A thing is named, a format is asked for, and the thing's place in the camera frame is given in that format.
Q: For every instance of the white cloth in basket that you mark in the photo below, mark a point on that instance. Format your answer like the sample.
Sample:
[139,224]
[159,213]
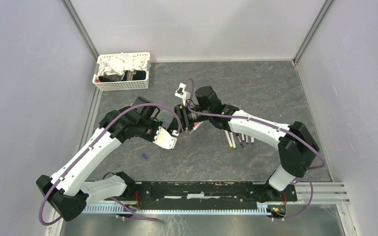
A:
[119,63]

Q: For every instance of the yellow capped white marker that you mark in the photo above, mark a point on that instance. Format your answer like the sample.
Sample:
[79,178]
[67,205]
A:
[232,140]

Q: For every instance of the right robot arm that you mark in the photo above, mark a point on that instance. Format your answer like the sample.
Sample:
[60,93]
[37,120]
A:
[296,146]

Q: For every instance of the white plastic basket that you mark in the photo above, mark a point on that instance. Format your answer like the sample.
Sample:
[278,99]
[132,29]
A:
[130,85]

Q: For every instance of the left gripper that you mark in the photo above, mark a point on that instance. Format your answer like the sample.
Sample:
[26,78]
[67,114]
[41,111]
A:
[152,137]

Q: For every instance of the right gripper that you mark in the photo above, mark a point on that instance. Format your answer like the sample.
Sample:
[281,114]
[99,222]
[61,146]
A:
[182,114]

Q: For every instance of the aluminium frame rail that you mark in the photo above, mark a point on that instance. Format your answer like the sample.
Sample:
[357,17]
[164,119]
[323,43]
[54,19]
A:
[69,6]

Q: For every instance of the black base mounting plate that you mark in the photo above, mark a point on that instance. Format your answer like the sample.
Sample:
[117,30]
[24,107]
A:
[207,195]

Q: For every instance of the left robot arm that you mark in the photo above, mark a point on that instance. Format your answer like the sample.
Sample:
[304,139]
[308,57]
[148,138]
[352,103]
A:
[67,190]

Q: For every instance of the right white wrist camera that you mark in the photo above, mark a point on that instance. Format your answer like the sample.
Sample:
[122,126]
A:
[182,93]

